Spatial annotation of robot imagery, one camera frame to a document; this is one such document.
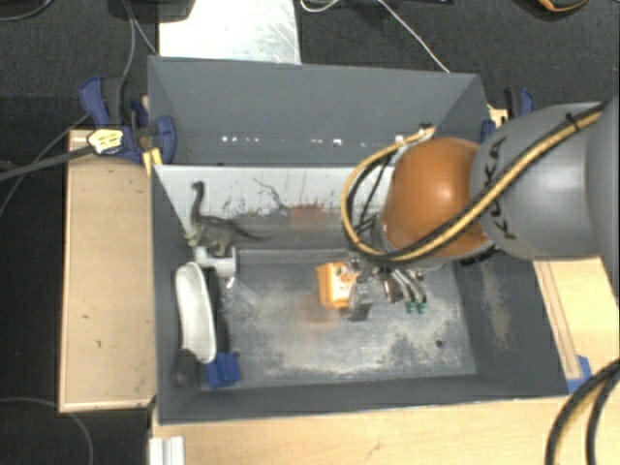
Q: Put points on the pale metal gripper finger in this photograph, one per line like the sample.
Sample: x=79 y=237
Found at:
x=362 y=303

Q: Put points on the orange small box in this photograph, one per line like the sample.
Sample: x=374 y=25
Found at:
x=331 y=284

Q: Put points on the grey toy dinosaur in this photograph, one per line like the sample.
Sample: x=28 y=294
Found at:
x=215 y=230

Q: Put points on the grey metal bin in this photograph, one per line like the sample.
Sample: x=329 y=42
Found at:
x=310 y=109

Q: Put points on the pale wood board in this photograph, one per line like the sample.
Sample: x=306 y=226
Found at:
x=106 y=279

